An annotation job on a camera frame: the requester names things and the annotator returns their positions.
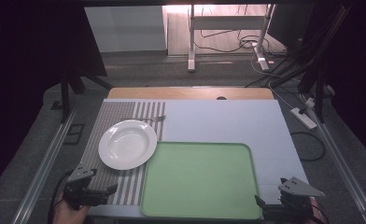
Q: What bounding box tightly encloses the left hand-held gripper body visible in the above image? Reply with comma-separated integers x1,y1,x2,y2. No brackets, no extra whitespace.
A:
62,164,111,210

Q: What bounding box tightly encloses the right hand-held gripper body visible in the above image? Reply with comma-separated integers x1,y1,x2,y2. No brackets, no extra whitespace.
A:
264,175,326,223

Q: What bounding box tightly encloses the white plate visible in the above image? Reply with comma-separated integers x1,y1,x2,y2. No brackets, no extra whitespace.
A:
97,119,158,171

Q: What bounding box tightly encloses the green tray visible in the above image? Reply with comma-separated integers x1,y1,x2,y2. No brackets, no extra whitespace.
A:
139,141,263,221

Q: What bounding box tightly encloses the metal fork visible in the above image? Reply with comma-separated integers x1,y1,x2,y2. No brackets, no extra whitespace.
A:
120,115,167,123

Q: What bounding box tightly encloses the person's right hand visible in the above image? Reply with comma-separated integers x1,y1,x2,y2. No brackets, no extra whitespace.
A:
306,197,326,224

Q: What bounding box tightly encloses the person's left hand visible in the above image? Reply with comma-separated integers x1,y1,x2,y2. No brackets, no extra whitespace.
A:
51,193,92,224

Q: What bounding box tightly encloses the black floor socket plate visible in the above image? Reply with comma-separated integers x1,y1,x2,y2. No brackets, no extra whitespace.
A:
63,123,86,146

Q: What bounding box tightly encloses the grey striped placemat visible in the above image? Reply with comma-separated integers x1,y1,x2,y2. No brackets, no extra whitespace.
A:
77,101,167,206

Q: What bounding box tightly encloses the white power strip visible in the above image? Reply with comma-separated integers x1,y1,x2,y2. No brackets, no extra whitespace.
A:
289,106,318,131

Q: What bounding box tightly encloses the pale grey table cover sheet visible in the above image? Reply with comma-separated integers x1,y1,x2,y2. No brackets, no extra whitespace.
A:
86,98,310,218

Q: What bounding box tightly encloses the black metal stand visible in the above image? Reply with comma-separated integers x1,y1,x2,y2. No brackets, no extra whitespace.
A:
268,4,355,124
59,52,114,124

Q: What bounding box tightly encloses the wooden table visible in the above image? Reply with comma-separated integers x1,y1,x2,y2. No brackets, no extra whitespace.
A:
106,86,275,101

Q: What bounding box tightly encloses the white panel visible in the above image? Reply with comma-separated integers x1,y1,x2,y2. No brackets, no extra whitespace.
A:
84,6,168,53

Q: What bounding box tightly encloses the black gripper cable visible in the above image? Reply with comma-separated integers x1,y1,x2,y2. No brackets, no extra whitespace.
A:
311,203,331,224
47,170,75,224

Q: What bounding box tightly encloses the aluminium floor rail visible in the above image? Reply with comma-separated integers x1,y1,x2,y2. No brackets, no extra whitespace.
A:
10,104,80,224
299,92,366,224

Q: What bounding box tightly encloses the black looped floor cable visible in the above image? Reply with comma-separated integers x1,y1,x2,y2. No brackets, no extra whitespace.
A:
289,132,326,162

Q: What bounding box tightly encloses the white floor cable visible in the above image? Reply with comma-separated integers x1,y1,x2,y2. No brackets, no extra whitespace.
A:
250,46,299,110

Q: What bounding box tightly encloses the tangle of black floor cables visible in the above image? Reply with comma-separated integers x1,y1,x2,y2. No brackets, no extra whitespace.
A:
192,28,287,60

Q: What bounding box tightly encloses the white metal desk frame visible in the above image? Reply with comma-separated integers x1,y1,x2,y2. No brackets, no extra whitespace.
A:
186,4,276,74

